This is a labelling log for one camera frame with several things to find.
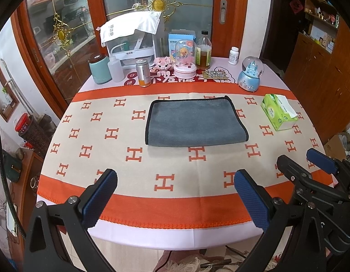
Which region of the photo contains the teal jar with dark lid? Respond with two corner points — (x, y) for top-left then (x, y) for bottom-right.
(89, 53), (111, 85)

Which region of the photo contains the wooden glass door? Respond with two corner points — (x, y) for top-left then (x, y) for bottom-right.
(13, 0), (249, 119)

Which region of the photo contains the white plastic squeeze bottle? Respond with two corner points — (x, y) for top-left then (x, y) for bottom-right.
(108, 56), (124, 83)

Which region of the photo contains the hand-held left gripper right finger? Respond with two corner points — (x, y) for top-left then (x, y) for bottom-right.
(234, 169), (334, 272)

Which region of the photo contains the black cable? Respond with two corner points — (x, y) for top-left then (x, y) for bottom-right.
(0, 117), (27, 240)

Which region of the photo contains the green tissue pack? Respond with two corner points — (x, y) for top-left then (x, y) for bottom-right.
(261, 93), (299, 131)

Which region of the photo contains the pink block pig toy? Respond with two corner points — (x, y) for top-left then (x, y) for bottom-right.
(154, 57), (175, 70)

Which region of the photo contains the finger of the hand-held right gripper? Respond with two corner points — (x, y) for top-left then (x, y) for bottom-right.
(276, 155), (350, 204)
(306, 148), (350, 182)

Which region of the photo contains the dark green bag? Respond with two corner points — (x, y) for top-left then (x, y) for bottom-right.
(0, 150), (23, 183)

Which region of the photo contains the white cloth bag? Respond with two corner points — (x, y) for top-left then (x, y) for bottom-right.
(100, 11), (162, 49)

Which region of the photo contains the blue carton box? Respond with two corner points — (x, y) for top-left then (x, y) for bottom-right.
(168, 30), (196, 60)

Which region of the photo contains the pink domed duck ornament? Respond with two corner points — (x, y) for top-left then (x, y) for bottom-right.
(174, 40), (197, 78)

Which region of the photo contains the brown woven basket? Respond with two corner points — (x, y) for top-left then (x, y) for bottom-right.
(22, 115), (58, 159)

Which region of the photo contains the orange beige printed blanket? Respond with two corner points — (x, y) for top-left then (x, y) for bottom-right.
(36, 83), (338, 230)

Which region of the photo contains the grey towel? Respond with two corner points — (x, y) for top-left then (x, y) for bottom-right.
(145, 95), (249, 146)

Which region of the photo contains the wooden wall cabinet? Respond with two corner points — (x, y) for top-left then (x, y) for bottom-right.
(286, 0), (350, 148)

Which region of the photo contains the cardboard box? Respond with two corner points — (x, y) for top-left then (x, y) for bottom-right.
(324, 132), (350, 160)

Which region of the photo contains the glass bottle with yellow liquid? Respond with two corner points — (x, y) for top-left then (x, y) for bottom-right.
(196, 31), (212, 69)

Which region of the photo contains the pill blister pack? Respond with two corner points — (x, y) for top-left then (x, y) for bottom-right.
(203, 69), (229, 80)

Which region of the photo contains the silver orange can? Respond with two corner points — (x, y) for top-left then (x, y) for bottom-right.
(136, 58), (151, 87)

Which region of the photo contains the blue castle snow globe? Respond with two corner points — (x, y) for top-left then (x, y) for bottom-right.
(237, 56), (264, 92)

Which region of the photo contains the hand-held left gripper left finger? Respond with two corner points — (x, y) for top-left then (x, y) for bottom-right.
(23, 168), (119, 272)

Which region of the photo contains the red lidded jar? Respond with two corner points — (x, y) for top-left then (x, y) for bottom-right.
(15, 113), (36, 136)

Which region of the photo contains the wooden side cabinet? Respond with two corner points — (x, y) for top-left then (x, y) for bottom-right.
(6, 147), (46, 250)

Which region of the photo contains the silver door handle plate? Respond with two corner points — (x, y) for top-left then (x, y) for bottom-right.
(219, 0), (228, 24)

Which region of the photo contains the white plastic storage box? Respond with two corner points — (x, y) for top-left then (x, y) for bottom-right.
(107, 31), (158, 70)

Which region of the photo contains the white pill bottle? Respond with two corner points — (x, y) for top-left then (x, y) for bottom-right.
(228, 47), (239, 65)

